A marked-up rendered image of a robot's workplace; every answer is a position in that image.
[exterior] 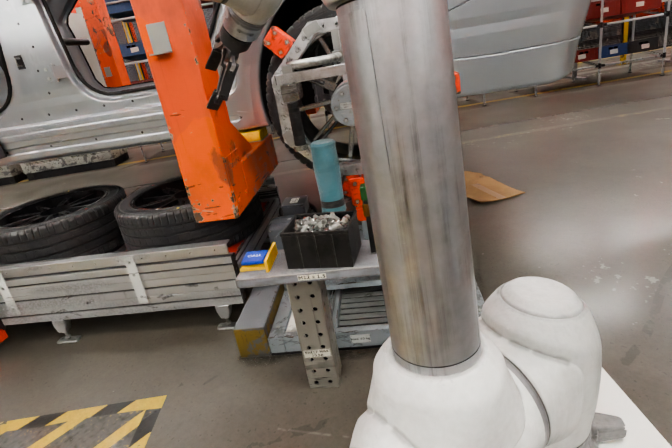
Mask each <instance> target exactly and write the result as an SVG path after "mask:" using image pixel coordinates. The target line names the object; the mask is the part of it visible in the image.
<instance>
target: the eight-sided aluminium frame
mask: <svg viewBox="0 0 672 448"><path fill-rule="evenodd" d="M336 22H337V23H338V19H337V17H332V18H326V19H321V20H314V21H310V22H307V24H306V25H305V27H304V28H303V29H302V31H301V33H300V35H299V36H298V38H297V39H296V41H295V42H294V44H293V46H292V47H291V49H290V50H289V52H288V53H287V55H286V57H285V58H284V60H283V61H282V63H281V64H280V66H279V68H278V69H277V71H276V72H275V74H274V75H273V77H272V79H271V81H272V88H273V90H274V95H275V100H276V105H277V109H278V114H279V119H280V124H281V129H282V136H283V138H284V142H285V143H286V144H288V145H289V146H290V147H292V148H293V149H294V145H295V144H294V139H293V134H292V133H293V132H292V127H291V122H290V117H289V113H288V108H287V103H289V102H286V103H284V102H283V98H282V95H281V89H280V86H282V85H276V81H275V77H274V76H275V75H278V74H282V69H281V66H282V65H286V62H288V61H294V60H299V59H301V58H302V56H303V55H304V53H305V51H306V50H307V48H308V47H309V45H310V44H311V42H312V41H313V39H314V38H315V36H316V35H317V34H320V33H326V32H331V30H332V29H338V30H339V25H338V24H337V26H335V23H336ZM323 24H324V28H323V27H322V25H323ZM305 37H307V39H306V38H305ZM298 48H299V50H298ZM291 59H292V60H291ZM305 140H306V139H305ZM306 143H308V149H307V150H305V151H300V152H299V153H300V154H302V155H303V156H304V157H306V158H307V159H309V160H310V161H311V162H313V161H312V154H311V149H310V144H311V143H310V142H309V141H308V140H306ZM339 166H340V173H341V177H343V175H359V174H363V169H362V163H361V160H354V161H346V162H339Z"/></svg>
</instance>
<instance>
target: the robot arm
mask: <svg viewBox="0 0 672 448"><path fill-rule="evenodd" d="M203 1H212V2H217V3H221V4H224V5H226V6H227V7H226V9H225V12H224V14H223V16H222V17H223V25H222V27H221V29H220V31H219V33H218V34H217V36H216V37H215V38H214V42H216V44H214V46H213V47H214V49H212V51H211V54H210V56H209V58H208V60H207V63H206V65H205V69H209V70H212V71H216V70H217V68H218V66H219V63H220V66H221V71H220V76H219V80H218V85H217V89H214V91H213V93H212V95H211V97H210V99H209V101H208V103H207V105H206V108H207V109H212V110H216V111H218V109H219V107H220V105H221V104H222V102H223V100H224V101H227V100H228V97H229V94H230V91H231V88H232V84H233V81H234V78H235V75H236V72H237V70H238V68H239V64H237V63H236V61H237V59H238V57H239V53H242V52H246V51H247V50H248V49H249V47H250V45H251V44H252V42H253V41H255V40H257V39H258V37H259V35H260V33H261V32H262V30H263V28H264V27H265V25H266V23H267V21H268V19H269V18H270V17H271V16H273V15H274V14H275V12H276V11H277V9H278V8H279V6H280V4H281V3H282V1H283V0H203ZM321 1H322V2H323V3H324V4H325V6H326V7H327V8H328V9H329V10H334V11H336V13H337V19H338V25H339V31H340V37H341V43H342V49H343V55H344V61H345V67H346V73H347V79H348V85H349V91H350V97H351V103H352V109H353V115H354V121H355V127H356V133H357V139H358V145H359V151H360V157H361V163H362V169H363V175H364V181H365V187H366V193H367V199H368V205H369V211H370V217H371V223H372V229H373V235H374V241H375V247H376V253H377V259H378V265H379V271H380V277H381V283H382V289H383V295H384V301H385V307H386V313H387V319H388V325H389V331H390V337H389V338H388V339H387V340H386V341H385V342H384V344H383V345H382V346H381V348H380V349H379V351H378V353H377V354H376V357H375V359H374V363H373V376H372V381H371V386H370V391H369V395H368V400H367V408H368V409H367V410H366V411H365V412H364V413H363V414H362V415H361V416H360V417H359V418H358V420H357V422H356V425H355V428H354V431H353V435H352V439H351V443H350V448H599V447H598V443H597V442H603V441H609V440H615V439H621V438H624V437H626V433H627V430H624V429H625V426H626V425H625V423H624V422H623V420H622V418H620V417H618V416H613V415H608V414H603V413H598V412H595V411H596V406H597V401H598V395H599V389H600V381H601V370H602V345H601V339H600V335H599V331H598V328H597V325H596V323H595V320H594V318H593V316H592V314H591V312H590V310H589V308H588V306H587V305H586V303H585V302H584V301H583V300H582V299H580V298H579V297H578V296H577V295H576V293H575V292H574V291H573V290H571V289H570V288H569V287H567V286H565V285H564V284H562V283H559V282H557V281H554V280H551V279H547V278H542V277H529V276H528V277H519V278H516V279H513V280H511V281H509V282H506V283H504V284H502V285H501V286H500V287H498V288H497V289H496V290H495V291H494V292H493V293H492V294H491V295H490V297H489V298H488V299H487V300H486V302H485V303H484V304H483V307H482V312H481V316H480V317H478V307H477V297H476V286H475V276H474V266H473V256H472V246H471V236H470V226H469V216H468V206H467V196H466V186H465V176H464V166H463V156H462V145H461V135H460V125H459V115H458V105H457V95H456V85H455V75H454V65H453V55H452V45H451V35H450V25H449V15H448V4H447V0H321ZM220 61H221V62H220ZM224 62H227V64H224Z"/></svg>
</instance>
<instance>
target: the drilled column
mask: <svg viewBox="0 0 672 448"><path fill-rule="evenodd" d="M286 286H287V291H288V295H289V299H290V304H291V308H292V312H293V316H294V321H295V325H296V329H297V334H298V338H299V342H300V346H301V351H302V355H303V359H304V364H305V368H306V372H307V377H308V381H309V385H310V388H311V389H313V388H329V387H339V386H340V378H341V368H342V365H341V360H340V355H339V350H338V345H337V340H336V335H335V330H334V325H333V319H332V314H331V309H330V304H329V299H328V294H327V289H326V284H325V280H321V281H311V282H301V283H291V284H286ZM315 381H316V383H315Z"/></svg>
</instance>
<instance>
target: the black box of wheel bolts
mask: <svg viewBox="0 0 672 448"><path fill-rule="evenodd" d="M280 237H281V239H282V244H283V248H284V253H285V257H286V261H287V266H288V269H304V268H337V267H354V264H355V261H356V259H357V256H358V253H359V250H360V247H361V238H360V232H359V226H358V219H357V210H351V211H336V212H321V213H305V214H294V216H293V217H292V218H291V220H290V221H289V222H288V223H287V225H286V226H285V227H284V229H283V230H282V231H281V233H280Z"/></svg>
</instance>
